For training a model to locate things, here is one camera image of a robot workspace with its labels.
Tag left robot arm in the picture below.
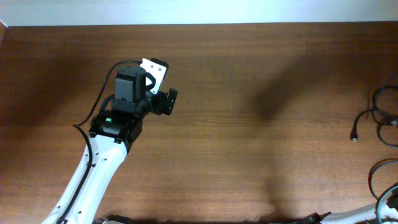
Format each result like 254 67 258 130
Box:
44 58 178 223

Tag left camera black cable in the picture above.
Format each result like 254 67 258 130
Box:
58 60 142 224

